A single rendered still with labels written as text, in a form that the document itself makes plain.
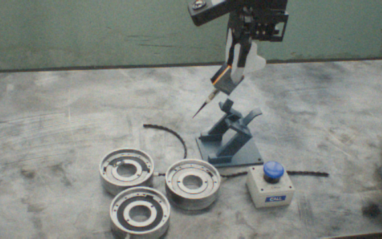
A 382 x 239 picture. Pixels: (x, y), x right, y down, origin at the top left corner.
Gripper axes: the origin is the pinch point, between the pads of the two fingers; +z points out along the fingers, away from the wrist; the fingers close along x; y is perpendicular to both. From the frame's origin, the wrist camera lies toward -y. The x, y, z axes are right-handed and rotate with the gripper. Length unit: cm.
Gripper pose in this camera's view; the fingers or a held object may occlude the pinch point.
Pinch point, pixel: (230, 74)
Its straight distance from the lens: 85.9
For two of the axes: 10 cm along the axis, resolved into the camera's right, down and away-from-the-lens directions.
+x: -2.1, -6.2, 7.6
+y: 9.7, -0.5, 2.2
